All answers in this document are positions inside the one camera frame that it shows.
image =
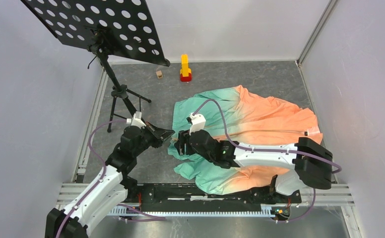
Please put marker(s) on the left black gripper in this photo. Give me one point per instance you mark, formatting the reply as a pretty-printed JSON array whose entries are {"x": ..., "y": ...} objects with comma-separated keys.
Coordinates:
[{"x": 161, "y": 133}]

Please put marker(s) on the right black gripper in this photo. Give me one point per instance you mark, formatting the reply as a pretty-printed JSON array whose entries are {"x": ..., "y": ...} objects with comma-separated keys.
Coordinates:
[{"x": 182, "y": 139}]

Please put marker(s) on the green and orange jacket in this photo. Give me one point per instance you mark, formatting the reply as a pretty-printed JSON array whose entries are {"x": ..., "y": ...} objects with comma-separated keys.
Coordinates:
[{"x": 243, "y": 116}]

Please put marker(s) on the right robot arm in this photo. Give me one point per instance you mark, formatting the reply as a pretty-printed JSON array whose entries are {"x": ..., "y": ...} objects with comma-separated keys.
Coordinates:
[{"x": 307, "y": 162}]

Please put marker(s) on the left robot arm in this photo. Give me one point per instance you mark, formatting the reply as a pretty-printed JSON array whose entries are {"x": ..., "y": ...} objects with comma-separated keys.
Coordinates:
[{"x": 111, "y": 186}]

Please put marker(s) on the small wooden cube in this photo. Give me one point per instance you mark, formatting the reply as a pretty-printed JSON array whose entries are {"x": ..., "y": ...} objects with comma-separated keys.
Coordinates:
[{"x": 159, "y": 74}]

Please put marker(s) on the red cylinder block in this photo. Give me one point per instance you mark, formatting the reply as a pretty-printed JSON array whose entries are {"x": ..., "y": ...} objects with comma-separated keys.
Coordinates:
[{"x": 187, "y": 78}]

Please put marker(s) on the yellow block tower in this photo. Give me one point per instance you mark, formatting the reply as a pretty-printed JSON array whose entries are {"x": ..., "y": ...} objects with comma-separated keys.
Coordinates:
[{"x": 185, "y": 70}]

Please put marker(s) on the black perforated music stand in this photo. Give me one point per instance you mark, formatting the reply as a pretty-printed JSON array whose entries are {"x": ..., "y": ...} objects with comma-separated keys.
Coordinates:
[{"x": 122, "y": 28}]

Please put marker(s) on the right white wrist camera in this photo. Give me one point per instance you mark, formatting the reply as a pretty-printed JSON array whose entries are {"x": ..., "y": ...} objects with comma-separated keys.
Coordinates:
[{"x": 197, "y": 122}]

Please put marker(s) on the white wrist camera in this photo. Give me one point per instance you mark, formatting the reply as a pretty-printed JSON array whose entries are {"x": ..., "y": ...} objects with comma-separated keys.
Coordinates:
[
  {"x": 136, "y": 120},
  {"x": 197, "y": 122}
]

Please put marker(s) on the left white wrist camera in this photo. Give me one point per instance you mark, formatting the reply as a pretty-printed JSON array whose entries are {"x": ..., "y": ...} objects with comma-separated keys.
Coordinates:
[{"x": 136, "y": 120}]

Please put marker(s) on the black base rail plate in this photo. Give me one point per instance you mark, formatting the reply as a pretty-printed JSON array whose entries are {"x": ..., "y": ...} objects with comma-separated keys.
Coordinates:
[{"x": 187, "y": 197}]

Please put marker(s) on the white toothed cable duct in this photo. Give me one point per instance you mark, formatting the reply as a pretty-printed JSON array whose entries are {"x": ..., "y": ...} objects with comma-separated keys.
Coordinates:
[{"x": 262, "y": 212}]

